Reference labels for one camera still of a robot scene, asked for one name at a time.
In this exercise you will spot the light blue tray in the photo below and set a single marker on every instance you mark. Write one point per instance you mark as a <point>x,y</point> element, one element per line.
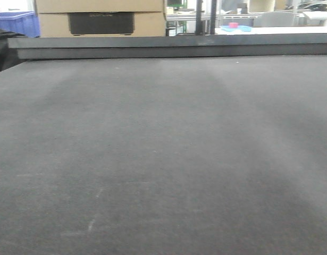
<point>238,28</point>

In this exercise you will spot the large EcoFlow cardboard box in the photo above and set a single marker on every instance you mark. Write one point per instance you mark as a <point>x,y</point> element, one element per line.
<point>101,18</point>

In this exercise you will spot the blue plastic crate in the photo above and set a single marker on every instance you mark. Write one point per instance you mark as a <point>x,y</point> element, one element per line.
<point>25,23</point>

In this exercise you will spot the black jacket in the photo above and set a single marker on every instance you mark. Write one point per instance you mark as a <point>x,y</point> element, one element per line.
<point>8,57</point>

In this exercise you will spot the black raised table ledge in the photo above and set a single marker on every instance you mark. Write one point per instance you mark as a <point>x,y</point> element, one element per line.
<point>169,47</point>

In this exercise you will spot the white table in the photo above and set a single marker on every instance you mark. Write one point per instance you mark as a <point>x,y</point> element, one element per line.
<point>275,30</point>

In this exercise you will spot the black vertical post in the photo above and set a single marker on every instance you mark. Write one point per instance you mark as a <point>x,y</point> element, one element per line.
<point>199,30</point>

